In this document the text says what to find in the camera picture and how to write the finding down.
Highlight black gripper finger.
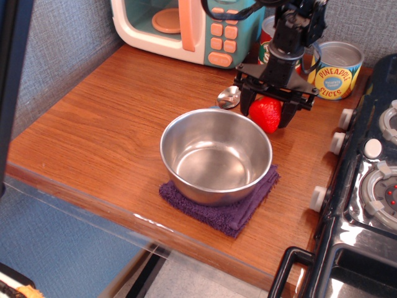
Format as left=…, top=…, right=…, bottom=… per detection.
left=240, top=84, right=257, bottom=116
left=278, top=101, right=298, bottom=129

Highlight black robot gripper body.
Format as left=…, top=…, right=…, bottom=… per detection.
left=234, top=46, right=318, bottom=111

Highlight red plastic strawberry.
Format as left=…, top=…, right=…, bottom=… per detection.
left=249, top=96, right=282, bottom=133

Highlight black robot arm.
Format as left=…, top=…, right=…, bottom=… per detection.
left=234, top=1, right=327, bottom=128

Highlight stainless steel bowl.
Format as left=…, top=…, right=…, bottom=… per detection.
left=159, top=108, right=273, bottom=206

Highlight silver metal spoon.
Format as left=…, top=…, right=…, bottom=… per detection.
left=211, top=86, right=241, bottom=109

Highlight tomato sauce can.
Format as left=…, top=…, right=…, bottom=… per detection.
left=257, top=14, right=303, bottom=75

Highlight white stove knob middle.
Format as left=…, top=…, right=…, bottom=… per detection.
left=329, top=132, right=346, bottom=155

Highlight white stove knob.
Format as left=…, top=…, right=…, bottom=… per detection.
left=329, top=132, right=346, bottom=155
left=338, top=109, right=354, bottom=130
left=310, top=186, right=328, bottom=212

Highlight white stove knob upper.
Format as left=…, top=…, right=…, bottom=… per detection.
left=338, top=109, right=354, bottom=130

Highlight pineapple slices can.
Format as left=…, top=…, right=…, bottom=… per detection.
left=308, top=41, right=364, bottom=101

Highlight toy microwave teal and white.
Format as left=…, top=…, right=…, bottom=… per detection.
left=111, top=1, right=265, bottom=69

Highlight white stove knob lower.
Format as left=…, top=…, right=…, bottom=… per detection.
left=310, top=186, right=328, bottom=212

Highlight purple folded cloth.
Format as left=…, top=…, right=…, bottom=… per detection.
left=159, top=165, right=280, bottom=238

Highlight black toy stove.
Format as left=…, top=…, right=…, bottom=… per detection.
left=268, top=53, right=397, bottom=298

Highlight clear acrylic table edge guard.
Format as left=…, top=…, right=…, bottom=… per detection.
left=1, top=177, right=274, bottom=291

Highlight black oven door handle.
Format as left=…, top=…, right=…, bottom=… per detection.
left=268, top=246, right=314, bottom=298

